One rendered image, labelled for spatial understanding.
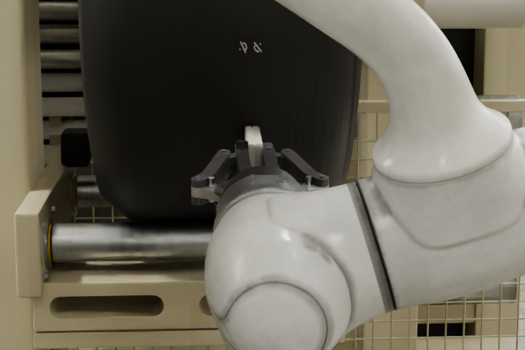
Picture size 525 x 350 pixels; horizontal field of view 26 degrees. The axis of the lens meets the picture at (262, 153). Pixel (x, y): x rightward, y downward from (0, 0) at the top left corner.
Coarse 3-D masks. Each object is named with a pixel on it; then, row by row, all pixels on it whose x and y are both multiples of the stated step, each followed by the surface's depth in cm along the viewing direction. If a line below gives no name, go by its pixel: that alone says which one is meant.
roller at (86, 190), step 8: (80, 176) 160; (88, 176) 160; (80, 184) 158; (88, 184) 158; (96, 184) 158; (80, 192) 158; (88, 192) 158; (96, 192) 158; (80, 200) 158; (88, 200) 158; (96, 200) 158; (104, 200) 158
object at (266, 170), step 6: (252, 168) 99; (258, 168) 99; (264, 168) 98; (270, 168) 99; (276, 168) 99; (240, 174) 99; (246, 174) 98; (252, 174) 97; (258, 174) 97; (264, 174) 97; (270, 174) 97; (276, 174) 97; (282, 174) 98; (288, 174) 99; (228, 180) 103; (234, 180) 98; (294, 180) 99; (216, 186) 102; (222, 186) 102; (228, 186) 99; (216, 192) 102; (222, 192) 101; (216, 204) 102
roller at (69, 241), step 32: (64, 224) 132; (96, 224) 132; (128, 224) 132; (160, 224) 132; (192, 224) 132; (64, 256) 131; (96, 256) 131; (128, 256) 132; (160, 256) 132; (192, 256) 132
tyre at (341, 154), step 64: (128, 0) 114; (192, 0) 114; (256, 0) 114; (128, 64) 116; (192, 64) 115; (256, 64) 116; (320, 64) 117; (128, 128) 119; (192, 128) 119; (320, 128) 121; (128, 192) 127
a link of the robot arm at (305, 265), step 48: (336, 192) 84; (240, 240) 81; (288, 240) 79; (336, 240) 80; (240, 288) 77; (288, 288) 76; (336, 288) 78; (384, 288) 81; (240, 336) 78; (288, 336) 77; (336, 336) 78
